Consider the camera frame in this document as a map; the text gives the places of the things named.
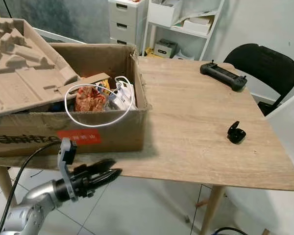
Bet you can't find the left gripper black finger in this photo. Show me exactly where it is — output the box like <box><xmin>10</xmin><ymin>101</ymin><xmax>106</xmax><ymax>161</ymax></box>
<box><xmin>91</xmin><ymin>169</ymin><xmax>122</xmax><ymax>190</ymax></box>
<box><xmin>86</xmin><ymin>159</ymin><xmax>117</xmax><ymax>178</ymax></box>

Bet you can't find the large brown cardboard box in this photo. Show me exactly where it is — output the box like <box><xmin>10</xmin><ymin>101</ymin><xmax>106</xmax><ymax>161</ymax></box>
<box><xmin>0</xmin><ymin>43</ymin><xmax>150</xmax><ymax>158</ymax></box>

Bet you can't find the orange snack packet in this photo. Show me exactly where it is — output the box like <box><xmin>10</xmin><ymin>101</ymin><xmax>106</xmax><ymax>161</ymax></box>
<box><xmin>74</xmin><ymin>86</ymin><xmax>107</xmax><ymax>114</ymax></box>

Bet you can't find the white charger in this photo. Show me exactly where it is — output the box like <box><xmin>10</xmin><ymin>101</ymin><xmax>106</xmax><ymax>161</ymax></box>
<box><xmin>108</xmin><ymin>77</ymin><xmax>137</xmax><ymax>111</ymax></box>

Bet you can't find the light wooden table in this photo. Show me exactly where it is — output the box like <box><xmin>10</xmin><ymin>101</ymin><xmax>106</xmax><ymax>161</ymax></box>
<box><xmin>0</xmin><ymin>54</ymin><xmax>294</xmax><ymax>235</ymax></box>

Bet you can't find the brown moulded pulp insert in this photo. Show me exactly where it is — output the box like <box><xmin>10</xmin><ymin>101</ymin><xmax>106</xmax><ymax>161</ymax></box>
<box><xmin>0</xmin><ymin>17</ymin><xmax>111</xmax><ymax>118</ymax></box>

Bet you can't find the grey device box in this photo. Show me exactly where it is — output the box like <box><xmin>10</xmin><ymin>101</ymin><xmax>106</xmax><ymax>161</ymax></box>
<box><xmin>153</xmin><ymin>39</ymin><xmax>178</xmax><ymax>59</ymax></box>

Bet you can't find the black open earbud case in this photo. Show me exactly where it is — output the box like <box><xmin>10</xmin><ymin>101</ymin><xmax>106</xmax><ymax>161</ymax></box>
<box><xmin>227</xmin><ymin>121</ymin><xmax>247</xmax><ymax>144</ymax></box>

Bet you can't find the white drawer cabinet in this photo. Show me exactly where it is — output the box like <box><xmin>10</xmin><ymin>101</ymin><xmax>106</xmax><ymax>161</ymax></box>
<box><xmin>108</xmin><ymin>0</ymin><xmax>148</xmax><ymax>48</ymax></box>

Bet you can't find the black handheld controller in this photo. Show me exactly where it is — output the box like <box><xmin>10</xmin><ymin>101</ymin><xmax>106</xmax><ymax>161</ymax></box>
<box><xmin>200</xmin><ymin>61</ymin><xmax>248</xmax><ymax>93</ymax></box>

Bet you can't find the white storage box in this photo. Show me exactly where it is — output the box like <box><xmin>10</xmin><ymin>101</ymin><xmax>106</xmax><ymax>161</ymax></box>
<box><xmin>148</xmin><ymin>0</ymin><xmax>185</xmax><ymax>28</ymax></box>

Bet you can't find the black chair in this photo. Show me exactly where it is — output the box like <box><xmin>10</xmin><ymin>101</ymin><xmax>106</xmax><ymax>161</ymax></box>
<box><xmin>223</xmin><ymin>43</ymin><xmax>294</xmax><ymax>117</ymax></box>

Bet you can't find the white open shelf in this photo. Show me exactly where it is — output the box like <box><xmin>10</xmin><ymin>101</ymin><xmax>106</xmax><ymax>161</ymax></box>
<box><xmin>141</xmin><ymin>0</ymin><xmax>226</xmax><ymax>62</ymax></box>

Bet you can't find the flat white box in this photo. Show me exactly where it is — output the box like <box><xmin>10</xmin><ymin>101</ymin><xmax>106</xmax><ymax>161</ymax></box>
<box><xmin>183</xmin><ymin>17</ymin><xmax>214</xmax><ymax>36</ymax></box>

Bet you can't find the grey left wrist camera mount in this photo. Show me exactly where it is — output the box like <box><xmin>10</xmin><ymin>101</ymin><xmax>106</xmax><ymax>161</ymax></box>
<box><xmin>57</xmin><ymin>138</ymin><xmax>79</xmax><ymax>202</ymax></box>

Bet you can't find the white looped cable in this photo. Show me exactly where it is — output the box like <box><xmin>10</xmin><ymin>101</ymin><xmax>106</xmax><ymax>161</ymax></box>
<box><xmin>64</xmin><ymin>82</ymin><xmax>136</xmax><ymax>128</ymax></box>

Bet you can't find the black floor cable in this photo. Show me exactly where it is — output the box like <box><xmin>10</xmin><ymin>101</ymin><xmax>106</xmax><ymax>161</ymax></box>
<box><xmin>211</xmin><ymin>226</ymin><xmax>248</xmax><ymax>235</ymax></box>

